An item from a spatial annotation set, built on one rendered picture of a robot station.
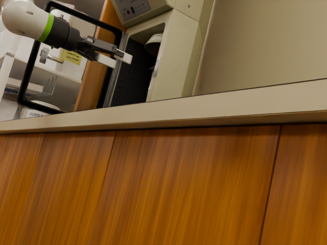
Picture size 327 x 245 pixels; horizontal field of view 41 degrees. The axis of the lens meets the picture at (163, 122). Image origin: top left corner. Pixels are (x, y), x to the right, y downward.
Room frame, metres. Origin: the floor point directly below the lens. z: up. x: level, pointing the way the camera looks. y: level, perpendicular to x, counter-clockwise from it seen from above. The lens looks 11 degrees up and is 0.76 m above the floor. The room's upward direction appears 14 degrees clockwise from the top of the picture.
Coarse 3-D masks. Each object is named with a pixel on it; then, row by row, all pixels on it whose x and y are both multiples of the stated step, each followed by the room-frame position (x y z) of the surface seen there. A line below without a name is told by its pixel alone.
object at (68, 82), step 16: (64, 16) 1.53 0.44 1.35; (80, 32) 1.56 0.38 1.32; (96, 32) 1.59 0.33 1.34; (48, 48) 1.52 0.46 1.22; (48, 64) 1.53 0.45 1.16; (64, 64) 1.55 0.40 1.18; (80, 64) 1.58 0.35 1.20; (96, 64) 1.60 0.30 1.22; (32, 80) 1.51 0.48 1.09; (48, 80) 1.54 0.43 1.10; (64, 80) 1.56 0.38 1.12; (80, 80) 1.58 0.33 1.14; (96, 80) 1.61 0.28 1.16; (32, 96) 1.52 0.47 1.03; (48, 96) 1.54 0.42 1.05; (64, 96) 1.57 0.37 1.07; (80, 96) 1.59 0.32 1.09; (96, 96) 1.62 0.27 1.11
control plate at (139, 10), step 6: (120, 0) 1.55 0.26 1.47; (126, 0) 1.52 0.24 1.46; (132, 0) 1.49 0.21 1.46; (138, 0) 1.47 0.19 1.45; (144, 0) 1.44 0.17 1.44; (120, 6) 1.57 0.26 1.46; (126, 6) 1.54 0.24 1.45; (132, 6) 1.51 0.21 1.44; (138, 6) 1.49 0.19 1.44; (144, 6) 1.46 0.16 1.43; (120, 12) 1.59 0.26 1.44; (126, 12) 1.56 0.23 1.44; (138, 12) 1.51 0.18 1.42; (144, 12) 1.48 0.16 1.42; (126, 18) 1.59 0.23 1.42
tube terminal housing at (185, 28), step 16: (176, 0) 1.38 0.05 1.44; (192, 0) 1.41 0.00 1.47; (208, 0) 1.52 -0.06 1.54; (160, 16) 1.45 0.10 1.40; (176, 16) 1.39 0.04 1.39; (192, 16) 1.42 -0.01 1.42; (208, 16) 1.59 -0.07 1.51; (128, 32) 1.63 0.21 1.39; (144, 32) 1.55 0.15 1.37; (176, 32) 1.40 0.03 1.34; (192, 32) 1.43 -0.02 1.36; (160, 48) 1.40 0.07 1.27; (176, 48) 1.40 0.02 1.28; (192, 48) 1.44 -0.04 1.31; (160, 64) 1.38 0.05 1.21; (176, 64) 1.41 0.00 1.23; (192, 64) 1.50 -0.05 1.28; (160, 80) 1.39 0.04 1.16; (176, 80) 1.42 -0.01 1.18; (192, 80) 1.57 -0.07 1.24; (160, 96) 1.40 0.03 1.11; (176, 96) 1.43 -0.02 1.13
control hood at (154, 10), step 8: (112, 0) 1.59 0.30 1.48; (152, 0) 1.41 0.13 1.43; (160, 0) 1.38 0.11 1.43; (168, 0) 1.37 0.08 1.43; (152, 8) 1.44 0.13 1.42; (160, 8) 1.41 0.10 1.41; (168, 8) 1.39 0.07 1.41; (120, 16) 1.61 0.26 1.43; (136, 16) 1.53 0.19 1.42; (144, 16) 1.50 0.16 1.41; (152, 16) 1.48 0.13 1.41; (128, 24) 1.61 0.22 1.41
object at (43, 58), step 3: (45, 48) 1.50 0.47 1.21; (42, 51) 1.50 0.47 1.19; (45, 51) 1.50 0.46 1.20; (48, 51) 1.51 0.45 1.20; (42, 54) 1.50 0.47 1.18; (45, 54) 1.51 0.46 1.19; (42, 57) 1.50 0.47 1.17; (45, 57) 1.51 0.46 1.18; (39, 60) 1.50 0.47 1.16; (42, 60) 1.51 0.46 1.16; (45, 60) 1.51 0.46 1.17; (42, 63) 1.51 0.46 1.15
